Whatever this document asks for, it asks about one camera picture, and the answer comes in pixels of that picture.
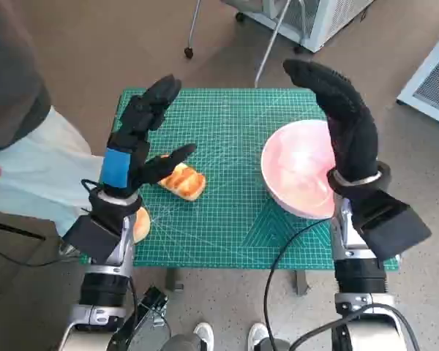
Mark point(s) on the person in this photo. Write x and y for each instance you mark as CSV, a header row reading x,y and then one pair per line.
x,y
22,164

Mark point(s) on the white cabinet on casters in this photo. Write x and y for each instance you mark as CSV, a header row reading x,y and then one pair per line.
x,y
333,22

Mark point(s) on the dark table leg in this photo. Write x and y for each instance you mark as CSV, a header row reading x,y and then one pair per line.
x,y
173,279
301,283

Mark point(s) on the long toy bread loaf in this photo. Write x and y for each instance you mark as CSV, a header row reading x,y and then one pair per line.
x,y
186,184

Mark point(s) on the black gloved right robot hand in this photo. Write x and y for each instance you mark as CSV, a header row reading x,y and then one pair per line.
x,y
351,128

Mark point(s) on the pink bowl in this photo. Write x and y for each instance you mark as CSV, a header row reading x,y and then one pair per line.
x,y
296,168

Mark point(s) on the silver chair frame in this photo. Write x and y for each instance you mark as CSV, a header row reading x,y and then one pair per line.
x,y
189,52

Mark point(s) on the white shoe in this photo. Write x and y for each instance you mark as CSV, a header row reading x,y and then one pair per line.
x,y
258,334
204,334

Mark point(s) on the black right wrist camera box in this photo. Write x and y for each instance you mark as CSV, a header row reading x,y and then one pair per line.
x,y
391,226

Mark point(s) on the white vent panel unit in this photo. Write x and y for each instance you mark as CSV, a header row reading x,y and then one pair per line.
x,y
431,84

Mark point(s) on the black metal stand bar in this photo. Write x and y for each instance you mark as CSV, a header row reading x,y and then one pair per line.
x,y
151,298

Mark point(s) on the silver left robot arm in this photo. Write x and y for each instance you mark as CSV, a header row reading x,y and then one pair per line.
x,y
106,285

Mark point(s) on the green cutting mat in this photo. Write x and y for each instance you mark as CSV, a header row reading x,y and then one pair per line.
x,y
223,226

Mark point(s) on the grey leg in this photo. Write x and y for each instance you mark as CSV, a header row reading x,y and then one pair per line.
x,y
274,345
183,343

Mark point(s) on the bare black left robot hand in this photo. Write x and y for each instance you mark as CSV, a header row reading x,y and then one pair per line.
x,y
117,168

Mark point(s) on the round toy bread bun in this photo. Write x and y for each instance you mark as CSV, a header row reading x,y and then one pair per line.
x,y
142,225

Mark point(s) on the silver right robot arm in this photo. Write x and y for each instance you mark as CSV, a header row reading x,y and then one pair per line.
x,y
358,278

